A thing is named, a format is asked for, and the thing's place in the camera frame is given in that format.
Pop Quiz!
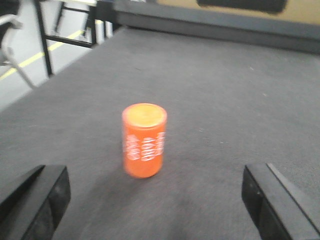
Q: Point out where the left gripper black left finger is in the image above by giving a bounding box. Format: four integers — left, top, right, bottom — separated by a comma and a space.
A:
0, 165, 71, 240

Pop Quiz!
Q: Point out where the orange cylindrical capacitor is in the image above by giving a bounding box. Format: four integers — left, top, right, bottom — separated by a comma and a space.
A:
122, 103, 167, 179

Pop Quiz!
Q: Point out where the grey table edge rail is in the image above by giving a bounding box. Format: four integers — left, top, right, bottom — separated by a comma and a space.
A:
113, 0, 320, 54

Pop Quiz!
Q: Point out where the black metal table frame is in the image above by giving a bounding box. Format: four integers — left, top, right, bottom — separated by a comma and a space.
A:
32, 0, 98, 78

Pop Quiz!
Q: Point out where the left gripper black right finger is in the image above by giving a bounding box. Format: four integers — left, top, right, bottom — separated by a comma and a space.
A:
241, 163, 320, 240

